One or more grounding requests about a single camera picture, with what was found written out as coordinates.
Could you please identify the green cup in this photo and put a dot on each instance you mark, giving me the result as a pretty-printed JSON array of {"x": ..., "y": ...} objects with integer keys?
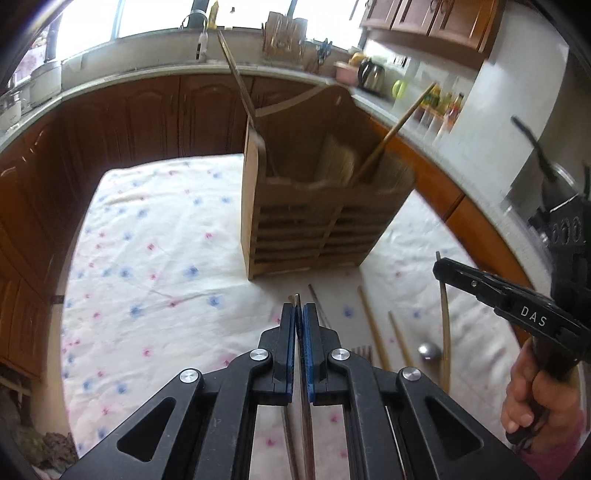
[{"x": 399, "y": 89}]

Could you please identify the white floral tablecloth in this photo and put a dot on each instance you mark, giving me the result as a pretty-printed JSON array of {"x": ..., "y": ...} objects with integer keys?
[{"x": 157, "y": 284}]

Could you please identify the steel fork behind finger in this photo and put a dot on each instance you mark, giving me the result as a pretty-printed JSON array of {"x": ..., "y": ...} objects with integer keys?
[{"x": 364, "y": 351}]

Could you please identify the wooden cabinets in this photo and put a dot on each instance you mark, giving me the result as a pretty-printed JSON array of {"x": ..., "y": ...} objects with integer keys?
[
  {"x": 461, "y": 31},
  {"x": 50, "y": 169}
]

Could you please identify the white rice cooker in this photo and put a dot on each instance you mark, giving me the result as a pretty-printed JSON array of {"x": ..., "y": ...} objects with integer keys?
[{"x": 45, "y": 82}]

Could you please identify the person's right hand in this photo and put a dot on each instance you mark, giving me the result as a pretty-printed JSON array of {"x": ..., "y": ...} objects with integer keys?
[{"x": 560, "y": 399}]

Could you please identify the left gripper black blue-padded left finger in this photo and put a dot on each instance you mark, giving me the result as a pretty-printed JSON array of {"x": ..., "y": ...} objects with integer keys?
[{"x": 200, "y": 426}]

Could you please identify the steel chopstick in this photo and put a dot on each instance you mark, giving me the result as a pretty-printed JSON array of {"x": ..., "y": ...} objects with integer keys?
[
  {"x": 307, "y": 443},
  {"x": 238, "y": 78},
  {"x": 322, "y": 318}
]

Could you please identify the steel electric kettle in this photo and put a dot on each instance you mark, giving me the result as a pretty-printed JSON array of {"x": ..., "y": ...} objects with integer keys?
[{"x": 371, "y": 76}]

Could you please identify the wooden utensil caddy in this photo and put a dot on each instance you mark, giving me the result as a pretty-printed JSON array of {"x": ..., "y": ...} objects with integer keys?
[{"x": 318, "y": 185}]

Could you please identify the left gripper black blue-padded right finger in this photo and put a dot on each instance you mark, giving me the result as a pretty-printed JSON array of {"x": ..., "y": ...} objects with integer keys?
[{"x": 399, "y": 425}]

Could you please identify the black wok on stove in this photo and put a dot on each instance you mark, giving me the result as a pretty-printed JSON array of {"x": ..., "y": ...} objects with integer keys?
[{"x": 557, "y": 184}]

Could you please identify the yellow bottle on sill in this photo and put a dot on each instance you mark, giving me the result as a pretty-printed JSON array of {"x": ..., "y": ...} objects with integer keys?
[{"x": 212, "y": 15}]

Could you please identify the oil bottles group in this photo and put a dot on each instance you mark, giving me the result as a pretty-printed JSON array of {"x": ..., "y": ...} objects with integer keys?
[{"x": 439, "y": 111}]

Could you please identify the small white blender appliance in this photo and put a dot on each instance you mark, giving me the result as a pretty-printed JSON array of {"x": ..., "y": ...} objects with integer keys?
[{"x": 10, "y": 110}]

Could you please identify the lower wooden cabinets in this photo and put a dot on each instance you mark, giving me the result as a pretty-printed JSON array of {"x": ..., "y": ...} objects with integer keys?
[{"x": 50, "y": 169}]

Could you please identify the upper wooden cabinets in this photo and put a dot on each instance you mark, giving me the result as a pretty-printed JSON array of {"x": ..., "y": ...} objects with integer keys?
[{"x": 461, "y": 31}]

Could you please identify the wooden cutting board rack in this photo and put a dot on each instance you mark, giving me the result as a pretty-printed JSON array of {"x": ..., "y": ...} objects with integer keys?
[{"x": 284, "y": 38}]

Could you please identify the brown wooden chopstick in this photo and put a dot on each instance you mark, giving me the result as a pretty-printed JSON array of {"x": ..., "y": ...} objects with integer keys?
[{"x": 409, "y": 362}]

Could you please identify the steel spoon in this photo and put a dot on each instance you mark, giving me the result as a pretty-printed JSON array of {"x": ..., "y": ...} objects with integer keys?
[{"x": 430, "y": 352}]

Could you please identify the chrome sink faucet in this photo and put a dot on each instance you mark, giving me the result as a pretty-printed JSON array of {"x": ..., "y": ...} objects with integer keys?
[{"x": 197, "y": 21}]

